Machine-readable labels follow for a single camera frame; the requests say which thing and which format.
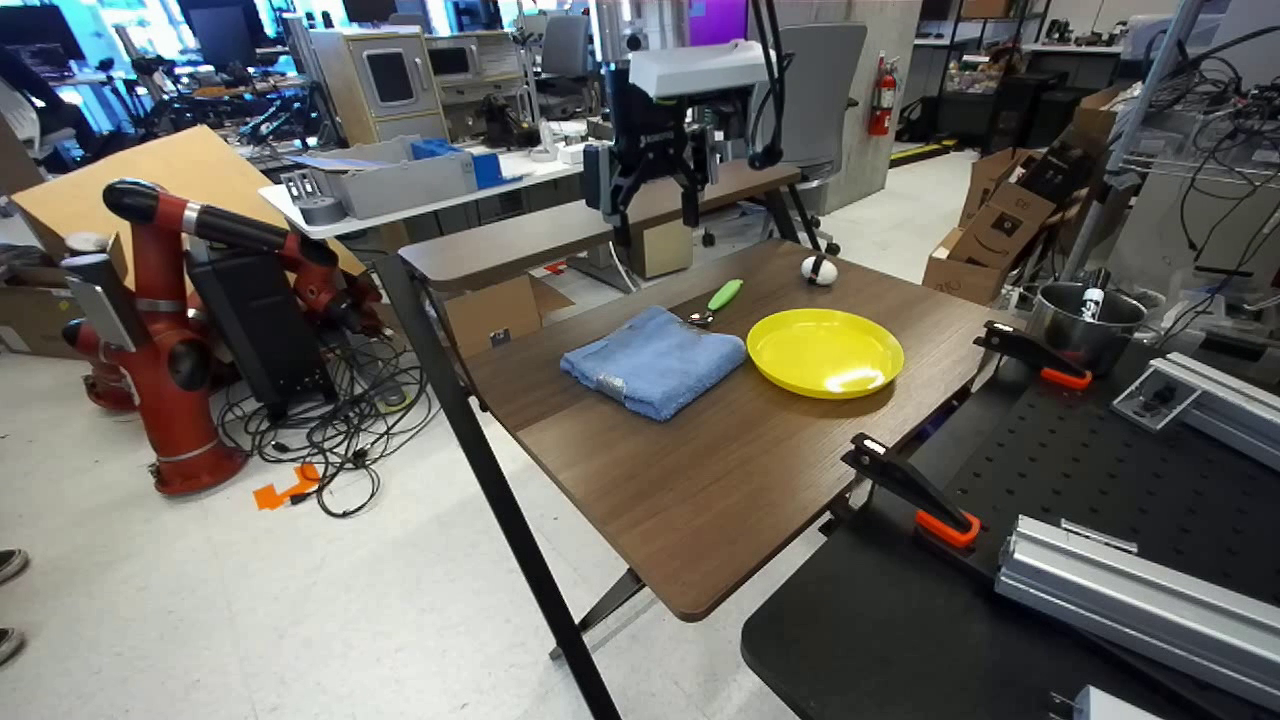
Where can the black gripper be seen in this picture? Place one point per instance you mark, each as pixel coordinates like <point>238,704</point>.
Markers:
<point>662,128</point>

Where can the blue towel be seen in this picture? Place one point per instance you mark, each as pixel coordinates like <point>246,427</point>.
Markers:
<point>653,361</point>

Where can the small cardboard box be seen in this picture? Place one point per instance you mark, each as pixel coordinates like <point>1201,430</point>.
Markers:
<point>664,245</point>

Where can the white desk top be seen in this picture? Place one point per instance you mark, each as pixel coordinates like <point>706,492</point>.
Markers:
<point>535,170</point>

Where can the brown wooden shelf board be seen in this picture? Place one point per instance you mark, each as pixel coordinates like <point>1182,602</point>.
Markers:
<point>535,235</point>

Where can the black and white ball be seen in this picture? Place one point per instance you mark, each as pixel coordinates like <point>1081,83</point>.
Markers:
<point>819,270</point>

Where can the blue plastic container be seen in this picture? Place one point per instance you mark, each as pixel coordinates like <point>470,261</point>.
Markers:
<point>487,170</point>

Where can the purple monitor screen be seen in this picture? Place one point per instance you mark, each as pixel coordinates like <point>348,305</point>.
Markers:
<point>723,23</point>

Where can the cardboard box with black label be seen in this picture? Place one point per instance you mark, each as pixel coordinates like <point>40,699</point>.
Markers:
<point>489,316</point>

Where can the yellow plate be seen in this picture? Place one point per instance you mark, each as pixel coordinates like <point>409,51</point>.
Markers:
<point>824,355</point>

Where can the red fire extinguisher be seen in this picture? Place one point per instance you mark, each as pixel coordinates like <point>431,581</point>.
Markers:
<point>880,97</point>

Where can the grey box on desk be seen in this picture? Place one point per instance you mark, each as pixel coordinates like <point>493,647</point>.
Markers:
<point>400,180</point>

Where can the beige machine with screen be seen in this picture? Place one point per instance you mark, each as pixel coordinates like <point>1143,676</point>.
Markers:
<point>366,83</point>

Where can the stacked cardboard boxes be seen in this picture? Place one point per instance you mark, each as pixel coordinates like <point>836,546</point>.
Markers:
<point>1003,225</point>

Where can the black equipment tower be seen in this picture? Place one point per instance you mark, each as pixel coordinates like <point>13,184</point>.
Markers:
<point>263,327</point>

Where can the metal pot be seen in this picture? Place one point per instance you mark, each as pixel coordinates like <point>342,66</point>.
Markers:
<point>1084,335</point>

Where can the tan plywood panel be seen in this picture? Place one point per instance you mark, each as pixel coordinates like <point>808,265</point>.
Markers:
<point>162,180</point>

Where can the black perforated board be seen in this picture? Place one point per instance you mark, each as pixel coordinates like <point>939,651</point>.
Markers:
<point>934,624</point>

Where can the red robot with black parts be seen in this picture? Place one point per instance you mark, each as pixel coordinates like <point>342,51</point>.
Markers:
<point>162,346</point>

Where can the black table frame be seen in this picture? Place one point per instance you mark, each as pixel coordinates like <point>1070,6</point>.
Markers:
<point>493,506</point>

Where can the aluminium extrusion rail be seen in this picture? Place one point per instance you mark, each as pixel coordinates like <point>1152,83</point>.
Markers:
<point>1205,402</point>
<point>1147,607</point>

